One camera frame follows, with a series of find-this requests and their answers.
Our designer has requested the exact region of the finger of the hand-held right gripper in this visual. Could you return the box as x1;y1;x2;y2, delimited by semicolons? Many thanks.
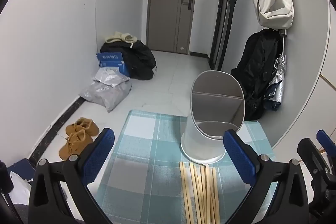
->
297;138;330;203
316;130;336;161

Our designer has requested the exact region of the dark fuzzy object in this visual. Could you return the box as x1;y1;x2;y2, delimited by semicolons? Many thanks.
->
0;160;14;192

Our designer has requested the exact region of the pile of wooden chopsticks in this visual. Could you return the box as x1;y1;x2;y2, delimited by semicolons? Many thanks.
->
179;161;220;224

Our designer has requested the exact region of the small grey plastic parcel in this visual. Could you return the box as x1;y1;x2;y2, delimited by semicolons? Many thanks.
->
93;67;131;88

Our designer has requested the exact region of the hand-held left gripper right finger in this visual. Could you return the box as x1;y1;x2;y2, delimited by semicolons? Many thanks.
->
223;130;310;224

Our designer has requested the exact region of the teal checked tablecloth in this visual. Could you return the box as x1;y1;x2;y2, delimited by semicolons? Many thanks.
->
95;109;279;224

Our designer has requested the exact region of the white utensil holder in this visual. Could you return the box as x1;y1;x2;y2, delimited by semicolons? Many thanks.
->
181;70;245;165

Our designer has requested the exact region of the black clothes pile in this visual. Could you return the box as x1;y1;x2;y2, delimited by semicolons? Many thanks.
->
100;40;157;81

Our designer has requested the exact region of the white plastic bag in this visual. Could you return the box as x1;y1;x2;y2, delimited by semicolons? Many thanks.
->
9;171;32;207

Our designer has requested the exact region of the blue cardboard box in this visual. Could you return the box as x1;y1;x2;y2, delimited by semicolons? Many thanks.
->
96;52;131;77

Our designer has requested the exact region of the grey entry door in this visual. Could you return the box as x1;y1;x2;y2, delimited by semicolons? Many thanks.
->
146;0;198;55

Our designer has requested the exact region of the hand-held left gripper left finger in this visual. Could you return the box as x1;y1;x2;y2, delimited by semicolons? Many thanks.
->
28;128;116;224

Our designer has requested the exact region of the silver folding umbrella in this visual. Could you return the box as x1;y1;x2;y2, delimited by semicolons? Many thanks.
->
264;29;290;111

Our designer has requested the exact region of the cream knitted garment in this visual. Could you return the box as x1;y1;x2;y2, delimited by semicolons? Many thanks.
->
105;31;139;49

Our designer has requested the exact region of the large grey plastic parcel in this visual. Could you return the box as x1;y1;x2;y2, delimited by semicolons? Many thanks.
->
79;80;132;113

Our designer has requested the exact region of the black framed glass door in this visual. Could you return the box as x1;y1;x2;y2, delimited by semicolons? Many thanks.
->
209;0;241;72

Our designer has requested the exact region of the brown suede shoe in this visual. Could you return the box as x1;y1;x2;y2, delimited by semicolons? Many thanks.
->
58;130;94;161
66;117;100;137

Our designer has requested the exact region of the black hanging jacket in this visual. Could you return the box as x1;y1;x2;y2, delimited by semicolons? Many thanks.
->
231;28;286;122

